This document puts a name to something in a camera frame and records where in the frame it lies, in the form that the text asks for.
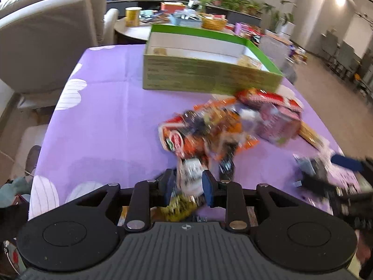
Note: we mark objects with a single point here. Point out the grey dining chair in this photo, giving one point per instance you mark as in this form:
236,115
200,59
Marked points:
330,46
348,59

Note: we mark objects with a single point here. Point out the grey snack packet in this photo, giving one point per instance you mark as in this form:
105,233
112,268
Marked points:
309,164

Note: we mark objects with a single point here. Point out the round white side table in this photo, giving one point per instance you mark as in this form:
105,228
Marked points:
131,32

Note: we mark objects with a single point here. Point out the purple floral tablecloth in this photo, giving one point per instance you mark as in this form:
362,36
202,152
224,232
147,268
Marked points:
116,108

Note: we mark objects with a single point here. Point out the red snack packet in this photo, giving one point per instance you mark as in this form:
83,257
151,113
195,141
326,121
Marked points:
262,96

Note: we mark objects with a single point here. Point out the pink carton box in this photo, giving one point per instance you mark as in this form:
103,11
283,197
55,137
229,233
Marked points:
279,125

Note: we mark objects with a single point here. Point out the green cardboard box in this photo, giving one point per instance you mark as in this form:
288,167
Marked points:
204,75

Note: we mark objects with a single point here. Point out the yellow woven basket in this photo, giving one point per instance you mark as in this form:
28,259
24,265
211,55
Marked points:
214,23

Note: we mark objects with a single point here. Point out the blue basket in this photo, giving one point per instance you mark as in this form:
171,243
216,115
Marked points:
183,21

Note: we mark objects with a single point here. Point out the orange white snack packet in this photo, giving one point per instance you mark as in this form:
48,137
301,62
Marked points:
124,215

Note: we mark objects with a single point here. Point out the black glossy snack packet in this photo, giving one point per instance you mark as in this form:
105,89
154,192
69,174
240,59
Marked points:
227,166

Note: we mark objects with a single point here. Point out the white printed snack packet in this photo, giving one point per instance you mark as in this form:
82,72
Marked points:
191,175

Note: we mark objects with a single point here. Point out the orange clear nut bag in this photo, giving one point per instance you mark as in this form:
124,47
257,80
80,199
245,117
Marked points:
204,134

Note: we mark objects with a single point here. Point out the grey chair back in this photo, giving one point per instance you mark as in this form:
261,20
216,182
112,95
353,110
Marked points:
275,52

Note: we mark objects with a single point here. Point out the yellow can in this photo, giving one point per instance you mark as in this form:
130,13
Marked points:
133,17

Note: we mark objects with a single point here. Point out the white air purifier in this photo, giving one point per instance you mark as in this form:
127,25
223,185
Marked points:
285,32

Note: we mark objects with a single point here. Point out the dark cloth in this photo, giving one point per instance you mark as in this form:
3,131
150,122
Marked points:
10,221

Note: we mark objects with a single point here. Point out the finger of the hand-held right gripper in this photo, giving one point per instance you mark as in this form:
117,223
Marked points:
346,162
317,184

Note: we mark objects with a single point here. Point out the pink container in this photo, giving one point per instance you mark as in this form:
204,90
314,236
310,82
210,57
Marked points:
241,29

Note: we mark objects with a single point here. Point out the red orange box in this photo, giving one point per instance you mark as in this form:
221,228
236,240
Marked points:
172,7

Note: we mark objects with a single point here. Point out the teal cloth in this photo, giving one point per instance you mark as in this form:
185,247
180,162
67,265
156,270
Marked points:
16,189

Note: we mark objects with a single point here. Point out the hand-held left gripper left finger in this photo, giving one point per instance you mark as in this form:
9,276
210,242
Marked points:
169,188

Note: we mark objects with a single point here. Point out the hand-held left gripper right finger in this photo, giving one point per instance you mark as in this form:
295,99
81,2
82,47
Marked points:
208,188

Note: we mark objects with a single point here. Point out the beige snack packet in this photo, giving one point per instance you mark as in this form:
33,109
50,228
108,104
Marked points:
310,134

